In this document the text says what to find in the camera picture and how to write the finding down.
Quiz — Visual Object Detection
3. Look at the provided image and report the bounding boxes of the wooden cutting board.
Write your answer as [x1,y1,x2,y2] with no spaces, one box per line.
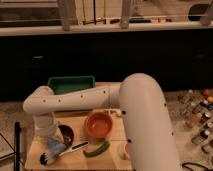
[24,81,134,171]

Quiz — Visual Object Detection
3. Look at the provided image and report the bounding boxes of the dark purple bowl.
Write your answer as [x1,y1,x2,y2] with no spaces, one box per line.
[59,125,74,146]

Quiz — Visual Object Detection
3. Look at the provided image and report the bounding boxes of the grey blue gripper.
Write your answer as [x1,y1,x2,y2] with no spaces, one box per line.
[47,138,67,156]

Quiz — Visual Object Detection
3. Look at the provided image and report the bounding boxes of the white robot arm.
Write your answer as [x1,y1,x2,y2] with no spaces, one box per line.
[23,73,182,171]

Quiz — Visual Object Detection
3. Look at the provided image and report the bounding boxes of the green plastic bin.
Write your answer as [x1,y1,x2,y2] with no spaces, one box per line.
[47,76,95,95]

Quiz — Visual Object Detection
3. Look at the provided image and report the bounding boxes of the black cable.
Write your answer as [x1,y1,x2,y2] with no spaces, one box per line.
[181,161,212,171]

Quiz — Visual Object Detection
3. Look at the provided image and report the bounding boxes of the green pepper vegetable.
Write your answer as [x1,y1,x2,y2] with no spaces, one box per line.
[83,140,110,158]

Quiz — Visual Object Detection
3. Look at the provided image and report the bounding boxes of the spice jar rack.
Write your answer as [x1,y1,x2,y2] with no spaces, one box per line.
[177,88,213,155]

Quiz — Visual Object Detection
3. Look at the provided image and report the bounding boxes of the small orange white cup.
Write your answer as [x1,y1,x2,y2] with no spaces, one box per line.
[121,143,130,160]

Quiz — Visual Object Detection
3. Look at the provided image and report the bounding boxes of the black metal stand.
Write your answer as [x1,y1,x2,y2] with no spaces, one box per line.
[0,122,22,171]

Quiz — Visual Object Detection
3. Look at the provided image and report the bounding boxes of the orange bowl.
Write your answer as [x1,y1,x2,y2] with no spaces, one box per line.
[84,112,113,139]

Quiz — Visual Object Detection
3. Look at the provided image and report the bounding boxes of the black bristle brush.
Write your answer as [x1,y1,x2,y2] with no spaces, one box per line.
[40,152,59,166]

